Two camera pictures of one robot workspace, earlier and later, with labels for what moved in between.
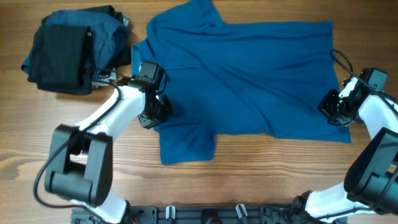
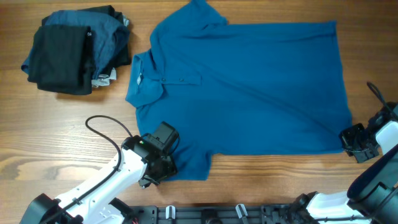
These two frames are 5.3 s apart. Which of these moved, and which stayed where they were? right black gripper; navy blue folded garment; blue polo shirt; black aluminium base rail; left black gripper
Moved: left black gripper; blue polo shirt; right black gripper
Stayed: navy blue folded garment; black aluminium base rail
